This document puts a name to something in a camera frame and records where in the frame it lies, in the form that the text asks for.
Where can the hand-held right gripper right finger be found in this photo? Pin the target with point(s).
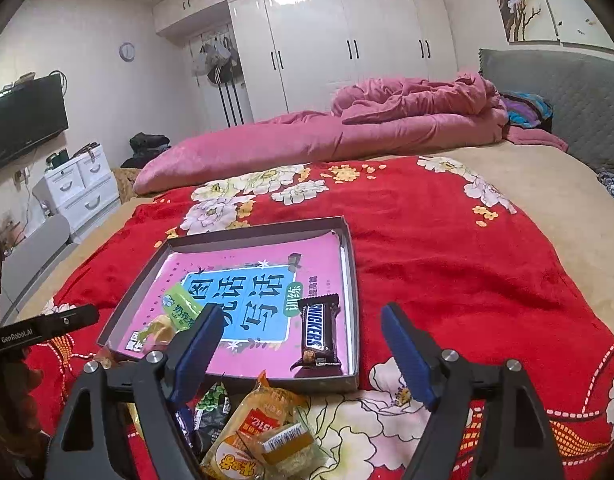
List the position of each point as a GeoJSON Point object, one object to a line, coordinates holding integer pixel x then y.
{"type": "Point", "coordinates": [407, 355]}

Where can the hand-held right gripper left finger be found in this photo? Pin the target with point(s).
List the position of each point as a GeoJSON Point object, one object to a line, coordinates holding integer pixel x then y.
{"type": "Point", "coordinates": [202, 345]}

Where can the black green snack packet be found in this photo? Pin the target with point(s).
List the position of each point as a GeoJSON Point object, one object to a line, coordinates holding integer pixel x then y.
{"type": "Point", "coordinates": [212, 410]}

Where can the dark blue snack packet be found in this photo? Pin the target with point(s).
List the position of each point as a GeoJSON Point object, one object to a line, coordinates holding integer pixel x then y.
{"type": "Point", "coordinates": [184, 425]}

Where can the orange bread packet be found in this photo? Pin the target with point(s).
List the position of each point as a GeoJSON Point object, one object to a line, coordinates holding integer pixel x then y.
{"type": "Point", "coordinates": [257, 410]}

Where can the brown chocolate bar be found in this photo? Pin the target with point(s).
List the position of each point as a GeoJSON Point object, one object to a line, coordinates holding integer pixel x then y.
{"type": "Point", "coordinates": [318, 330]}

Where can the grey cardboard box tray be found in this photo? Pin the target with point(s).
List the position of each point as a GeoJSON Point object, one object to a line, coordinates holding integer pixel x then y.
{"type": "Point", "coordinates": [351, 280]}

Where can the clear small cake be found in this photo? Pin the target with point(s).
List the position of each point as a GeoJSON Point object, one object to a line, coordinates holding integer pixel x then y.
{"type": "Point", "coordinates": [292, 447]}

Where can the grey padded footboard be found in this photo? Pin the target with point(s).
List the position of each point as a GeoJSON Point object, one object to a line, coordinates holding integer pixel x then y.
{"type": "Point", "coordinates": [34, 260]}

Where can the red floral blanket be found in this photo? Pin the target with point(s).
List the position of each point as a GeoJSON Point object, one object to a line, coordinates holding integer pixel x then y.
{"type": "Point", "coordinates": [462, 280]}

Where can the pink printed booklet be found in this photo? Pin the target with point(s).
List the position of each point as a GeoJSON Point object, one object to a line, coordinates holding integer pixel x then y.
{"type": "Point", "coordinates": [267, 270]}

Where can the white drawer chest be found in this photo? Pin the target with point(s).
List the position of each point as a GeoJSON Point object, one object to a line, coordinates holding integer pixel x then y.
{"type": "Point", "coordinates": [82, 185]}

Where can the dark clothes pile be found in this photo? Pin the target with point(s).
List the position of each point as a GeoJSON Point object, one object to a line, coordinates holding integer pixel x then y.
{"type": "Point", "coordinates": [147, 145]}

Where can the pink duvet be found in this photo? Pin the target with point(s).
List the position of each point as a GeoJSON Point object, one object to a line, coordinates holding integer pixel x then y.
{"type": "Point", "coordinates": [337, 130]}

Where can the colourful striped cloth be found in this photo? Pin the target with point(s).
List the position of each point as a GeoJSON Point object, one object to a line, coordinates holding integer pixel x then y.
{"type": "Point", "coordinates": [529, 110]}

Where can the hanging bags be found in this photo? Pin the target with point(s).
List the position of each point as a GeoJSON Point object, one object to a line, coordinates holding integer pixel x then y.
{"type": "Point", "coordinates": [217, 60]}

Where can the grey padded headboard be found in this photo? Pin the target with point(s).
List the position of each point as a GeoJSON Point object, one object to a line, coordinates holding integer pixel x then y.
{"type": "Point", "coordinates": [562, 85]}

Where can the white wardrobe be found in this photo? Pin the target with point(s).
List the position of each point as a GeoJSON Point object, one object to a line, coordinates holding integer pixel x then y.
{"type": "Point", "coordinates": [357, 35]}

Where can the black wall television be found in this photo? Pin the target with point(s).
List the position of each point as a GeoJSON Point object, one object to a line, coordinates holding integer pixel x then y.
{"type": "Point", "coordinates": [22, 120]}

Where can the round wall clock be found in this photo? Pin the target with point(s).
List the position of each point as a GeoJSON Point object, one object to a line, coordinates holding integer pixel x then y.
{"type": "Point", "coordinates": [127, 51]}

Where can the floral wall poster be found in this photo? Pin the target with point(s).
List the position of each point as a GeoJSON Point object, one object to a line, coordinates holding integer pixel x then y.
{"type": "Point", "coordinates": [532, 0]}

